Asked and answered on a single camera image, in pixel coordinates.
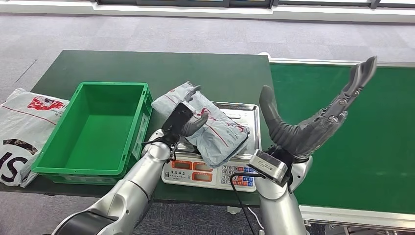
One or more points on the white mailer bag red print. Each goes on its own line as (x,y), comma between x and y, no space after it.
(22,123)

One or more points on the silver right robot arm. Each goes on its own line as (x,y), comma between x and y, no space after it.
(278,207)

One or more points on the green plastic crate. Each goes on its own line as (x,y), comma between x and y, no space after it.
(97,136)

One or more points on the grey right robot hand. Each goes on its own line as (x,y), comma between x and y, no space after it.
(311,133)

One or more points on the green conveyor belt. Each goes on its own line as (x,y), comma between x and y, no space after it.
(373,146)

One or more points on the steel scale tray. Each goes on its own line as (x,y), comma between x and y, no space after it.
(249,112)

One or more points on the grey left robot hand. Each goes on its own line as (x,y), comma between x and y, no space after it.
(178,118)

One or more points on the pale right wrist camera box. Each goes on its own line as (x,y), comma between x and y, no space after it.
(267,165)

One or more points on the white electronic scale body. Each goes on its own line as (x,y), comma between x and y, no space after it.
(181,176)

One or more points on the grey plastic mailer package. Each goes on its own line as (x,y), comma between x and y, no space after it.
(220,136)

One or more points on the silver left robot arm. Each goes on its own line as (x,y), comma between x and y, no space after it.
(129,191)

